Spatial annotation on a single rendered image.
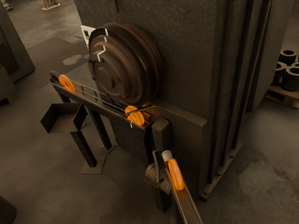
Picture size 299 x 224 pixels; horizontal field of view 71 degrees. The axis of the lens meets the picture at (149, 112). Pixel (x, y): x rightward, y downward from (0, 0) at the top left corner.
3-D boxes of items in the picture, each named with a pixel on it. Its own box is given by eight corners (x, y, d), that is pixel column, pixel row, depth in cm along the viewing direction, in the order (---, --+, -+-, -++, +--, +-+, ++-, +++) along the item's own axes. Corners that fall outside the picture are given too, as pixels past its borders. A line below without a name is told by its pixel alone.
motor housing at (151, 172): (162, 194, 177) (155, 157, 141) (184, 211, 164) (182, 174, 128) (152, 206, 170) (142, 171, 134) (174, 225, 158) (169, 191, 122)
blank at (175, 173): (178, 181, 119) (172, 182, 119) (171, 155, 117) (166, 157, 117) (186, 194, 104) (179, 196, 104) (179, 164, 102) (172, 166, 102)
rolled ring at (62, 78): (73, 96, 201) (76, 94, 202) (70, 84, 186) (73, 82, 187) (60, 86, 205) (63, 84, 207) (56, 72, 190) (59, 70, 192)
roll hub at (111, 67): (103, 87, 131) (88, 44, 112) (135, 103, 115) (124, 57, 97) (95, 92, 128) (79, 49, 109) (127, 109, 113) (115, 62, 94)
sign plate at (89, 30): (90, 50, 153) (82, 25, 140) (114, 58, 138) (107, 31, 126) (88, 51, 151) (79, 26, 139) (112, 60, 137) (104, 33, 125)
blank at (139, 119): (125, 102, 144) (121, 105, 142) (141, 108, 134) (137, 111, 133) (131, 119, 153) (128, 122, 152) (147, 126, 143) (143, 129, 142)
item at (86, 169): (82, 156, 218) (51, 103, 169) (107, 156, 213) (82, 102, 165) (75, 173, 203) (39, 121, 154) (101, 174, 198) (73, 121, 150)
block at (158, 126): (164, 140, 147) (161, 115, 131) (173, 145, 143) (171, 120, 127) (155, 150, 142) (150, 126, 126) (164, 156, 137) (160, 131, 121)
